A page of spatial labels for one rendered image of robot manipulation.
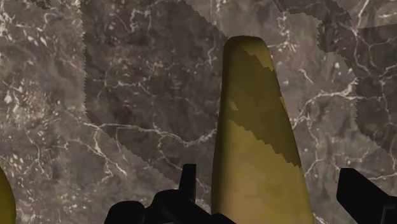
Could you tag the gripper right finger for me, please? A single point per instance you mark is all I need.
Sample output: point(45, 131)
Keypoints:
point(363, 198)

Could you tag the yellow rounded object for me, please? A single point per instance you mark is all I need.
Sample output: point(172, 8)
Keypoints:
point(6, 201)

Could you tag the yellow banana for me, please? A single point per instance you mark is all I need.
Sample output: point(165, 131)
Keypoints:
point(257, 149)

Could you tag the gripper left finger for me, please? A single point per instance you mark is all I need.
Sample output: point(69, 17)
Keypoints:
point(173, 206)

